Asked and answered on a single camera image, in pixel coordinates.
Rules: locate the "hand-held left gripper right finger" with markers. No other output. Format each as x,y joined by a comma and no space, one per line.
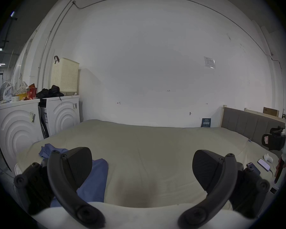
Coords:
219,182

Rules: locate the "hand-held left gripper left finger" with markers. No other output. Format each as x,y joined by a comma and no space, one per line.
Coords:
62,182

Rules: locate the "person's right hand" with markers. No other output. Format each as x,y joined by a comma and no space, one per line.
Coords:
281,167

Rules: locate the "phone with pale screen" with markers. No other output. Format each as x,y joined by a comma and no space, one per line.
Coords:
264,164

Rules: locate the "brown carton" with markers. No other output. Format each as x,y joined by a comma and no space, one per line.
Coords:
271,111

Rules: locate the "blue garment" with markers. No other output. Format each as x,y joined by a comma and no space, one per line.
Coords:
95,182

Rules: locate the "dark blue phone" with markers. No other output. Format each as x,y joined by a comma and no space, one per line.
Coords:
253,168

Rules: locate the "grey padded headboard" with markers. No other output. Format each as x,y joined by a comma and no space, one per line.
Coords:
240,123

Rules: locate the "dark blue card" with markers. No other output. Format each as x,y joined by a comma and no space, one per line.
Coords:
206,122

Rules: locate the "white washing machine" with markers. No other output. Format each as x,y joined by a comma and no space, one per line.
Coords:
62,113
16,127

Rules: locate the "bed with beige sheet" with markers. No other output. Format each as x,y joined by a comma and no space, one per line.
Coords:
145,151

